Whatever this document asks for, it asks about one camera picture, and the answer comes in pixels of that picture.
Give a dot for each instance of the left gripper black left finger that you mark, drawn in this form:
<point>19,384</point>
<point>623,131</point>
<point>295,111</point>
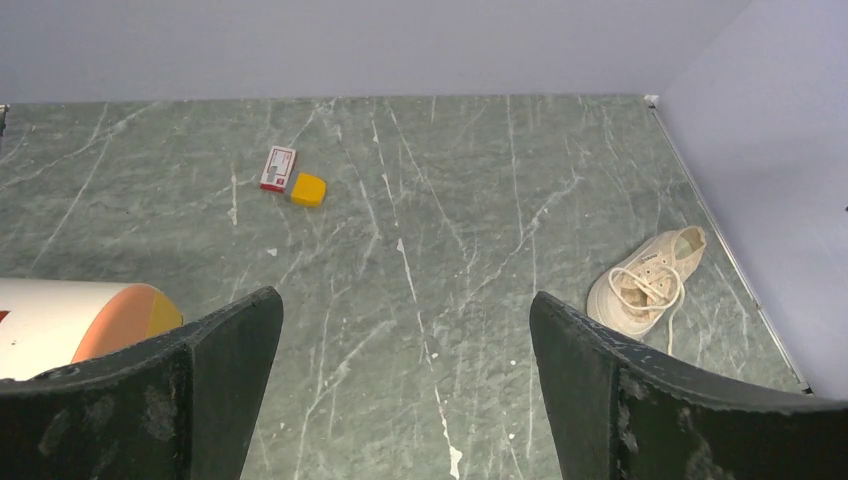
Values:
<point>180,405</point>

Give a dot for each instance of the yellow small block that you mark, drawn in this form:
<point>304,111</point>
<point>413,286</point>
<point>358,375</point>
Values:
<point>306,190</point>

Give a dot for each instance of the white orange cylinder drum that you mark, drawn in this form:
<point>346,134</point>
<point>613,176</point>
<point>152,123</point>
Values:
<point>46,324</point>

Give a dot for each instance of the red white small box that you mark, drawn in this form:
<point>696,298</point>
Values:
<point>278,169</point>

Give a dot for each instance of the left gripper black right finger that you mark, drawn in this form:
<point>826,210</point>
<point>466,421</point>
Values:
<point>619,409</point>

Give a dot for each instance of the beige canvas sneaker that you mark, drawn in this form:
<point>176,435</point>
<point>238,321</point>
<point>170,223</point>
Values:
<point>680,249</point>

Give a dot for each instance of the white shoelace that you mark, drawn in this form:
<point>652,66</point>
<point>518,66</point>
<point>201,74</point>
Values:
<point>664,298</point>

